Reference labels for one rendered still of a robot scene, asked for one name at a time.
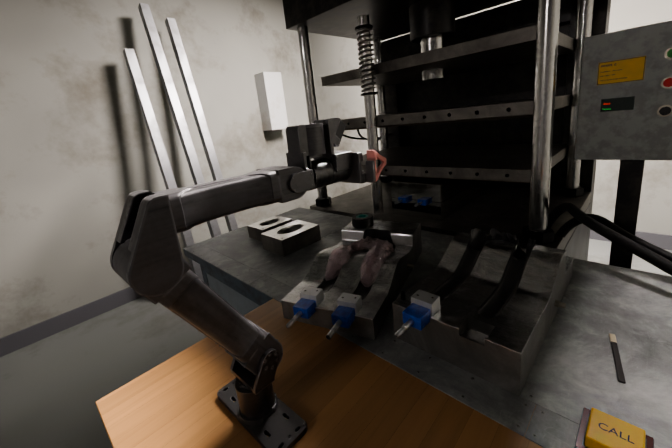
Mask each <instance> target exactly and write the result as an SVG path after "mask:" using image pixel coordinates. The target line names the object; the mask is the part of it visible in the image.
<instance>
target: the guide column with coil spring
mask: <svg viewBox="0 0 672 448"><path fill-rule="evenodd" d="M357 22H358V26H359V25H363V24H369V15H366V14H365V15H360V16H358V17H357ZM364 105H365V117H366V129H367V141H368V150H375V151H376V152H378V153H379V144H378V130H377V117H376V104H375V95H366V96H364ZM371 189H372V201H373V213H375V214H381V213H383V212H384V210H383V197H382V184H381V173H380V176H379V178H378V180H377V181H376V182H373V183H371Z"/></svg>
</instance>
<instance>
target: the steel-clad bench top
mask: <svg viewBox="0 0 672 448"><path fill-rule="evenodd" d="M278 216H282V217H286V218H291V219H292V221H295V220H301V221H305V222H310V223H314V224H318V225H319V227H320V235H321V240H319V241H317V242H315V243H313V244H311V245H309V246H307V247H304V248H302V249H300V250H298V251H296V252H294V253H292V254H290V255H287V256H285V257H283V256H281V255H278V254H275V253H273V252H270V251H267V250H265V249H263V244H262V242H261V241H259V240H256V239H253V238H250V237H249V233H248V228H247V226H245V227H242V228H239V229H236V230H233V231H230V232H228V233H225V234H222V235H219V236H216V237H213V238H210V239H208V240H205V241H202V242H199V243H196V244H193V245H191V246H188V247H185V248H183V249H184V250H186V251H188V252H190V253H192V254H193V255H195V256H197V257H199V258H201V259H202V260H204V261H206V262H208V263H210V264H211V265H213V266H215V267H217V268H219V269H220V270H222V271H224V272H226V273H228V274H229V275H231V276H233V277H235V278H237V279H238V280H240V281H242V282H244V283H246V284H247V285H249V286H251V287H253V288H255V289H256V290H258V291H260V292H262V293H264V294H266V295H267V296H269V297H271V298H273V299H275V300H277V301H279V302H281V300H282V299H283V298H284V297H285V296H286V295H287V294H288V293H290V292H291V291H292V290H293V289H294V288H295V287H296V286H297V285H298V284H299V283H300V282H302V281H303V279H304V278H305V276H306V275H307V273H308V271H309V269H310V267H311V265H312V262H313V260H314V259H315V257H316V255H317V254H318V253H319V252H320V251H321V250H323V249H326V248H329V247H333V246H335V245H337V244H338V243H339V242H340V241H341V240H342V229H343V228H344V227H346V226H347V225H348V224H349V223H350V222H352V219H351V217H349V216H344V215H338V214H333V213H328V212H322V211H317V210H312V209H306V208H301V207H299V208H296V209H293V210H290V211H287V212H284V213H282V214H279V215H278ZM454 237H455V236H451V235H446V234H441V233H435V232H430V231H425V230H421V242H422V252H421V254H420V256H419V257H418V259H417V261H416V263H415V265H414V268H413V269H412V271H411V273H410V274H409V276H408V278H407V280H406V282H405V284H404V286H403V288H402V290H401V291H404V292H406V291H407V290H408V289H409V288H411V287H412V286H414V285H416V284H417V283H418V282H420V281H421V280H422V279H424V278H425V277H426V276H428V275H429V274H430V273H432V272H433V271H434V270H435V269H436V267H437V266H438V264H439V263H440V261H441V259H442V257H443V256H444V254H445V252H446V250H447V248H448V246H449V244H450V242H451V241H452V239H453V238H454ZM401 291H400V293H399V295H398V297H397V298H399V297H400V296H401ZM561 302H562V303H565V304H566V308H561V307H559V308H558V310H557V312H556V315H555V317H554V319H553V321H552V324H551V326H550V328H549V330H548V333H547V335H546V337H545V340H544V342H543V344H542V346H541V349H540V351H539V353H538V356H537V358H536V360H535V362H534V365H533V367H532V369H531V371H530V374H529V376H528V378H527V381H526V383H525V385H524V387H523V390H522V392H521V394H520V396H517V395H515V394H513V393H511V392H509V391H507V390H505V389H503V388H501V387H499V386H497V385H494V384H492V383H490V382H488V381H486V380H484V379H482V378H480V377H478V376H476V375H473V374H471V373H469V372H467V371H465V370H463V369H461V368H459V367H457V366H455V365H453V364H450V363H448V362H446V361H444V360H442V359H440V358H438V357H436V356H434V355H432V354H430V353H427V352H425V351H423V350H421V349H419V348H417V347H415V346H413V345H411V344H409V343H407V342H404V341H402V340H400V339H398V338H396V337H395V334H394V321H393V307H392V308H391V310H390V312H389V314H388V316H387V318H386V320H385V322H384V324H383V325H382V327H381V329H380V331H379V333H378V335H377V337H376V339H375V340H373V339H369V338H365V337H361V336H356V335H352V334H348V333H344V332H340V331H336V332H335V333H337V334H338V335H340V336H342V337H344V338H346V339H348V340H349V341H351V342H353V343H355V344H357V345H358V346H360V347H362V348H364V349H366V350H367V351H369V352H371V353H373V354H375V355H376V356H378V357H380V358H382V359H384V360H385V361H387V362H389V363H391V364H393V365H395V366H396V367H398V368H400V369H402V370H404V371H405V372H407V373H409V374H411V375H413V376H414V377H416V378H418V379H420V380H422V381H423V382H425V383H427V384H429V385H431V386H433V387H434V388H436V389H438V390H440V391H442V392H443V393H445V394H447V395H449V396H451V397H452V398H454V399H456V400H458V401H460V402H461V403H463V404H465V405H467V406H469V407H471V408H472V409H474V410H476V411H478V412H480V413H481V414H483V415H485V416H487V417H489V418H490V419H492V420H494V421H496V422H498V423H499V424H501V425H503V426H505V427H507V428H509V429H510V430H512V431H514V432H516V433H518V434H519V435H521V436H523V437H524V435H525V438H527V439H528V440H530V441H532V442H534V443H536V444H537V445H539V446H541V447H543V448H574V446H575V442H576V437H577V433H578V429H579V424H580V420H581V416H582V411H583V408H584V407H585V408H587V409H589V410H591V408H592V407H593V408H595V409H598V410H600V411H602V412H605V413H607V414H609V415H611V416H614V417H616V418H618V419H621V420H623V421H625V422H628V423H630V424H632V425H634V426H637V427H639V428H641V429H644V430H645V432H646V435H648V436H650V437H653V439H654V448H672V276H667V275H661V274H656V273H650V272H645V271H640V270H634V269H629V268H624V267H618V266H613V265H607V264H602V263H597V262H591V261H586V260H581V259H575V258H574V260H573V272H572V278H571V280H570V283H569V285H568V287H567V289H566V292H565V294H564V296H563V299H562V301H561ZM609 333H611V334H615V336H616V341H617V345H618V350H619V354H620V359H621V363H622V368H623V372H624V377H625V382H626V383H625V384H624V383H621V382H618V378H617V373H616V367H615V362H614V357H613V352H612V347H611V342H610V337H609ZM535 406H536V407H535ZM534 409H535V410H534ZM533 412H534V413H533ZM532 414H533V415H532ZM531 417H532V418H531ZM530 420H531V421H530ZM529 422H530V423H529ZM528 425H529V426H528ZM527 428H528V429H527ZM526 430H527V431H526ZM525 433H526V434H525Z"/></svg>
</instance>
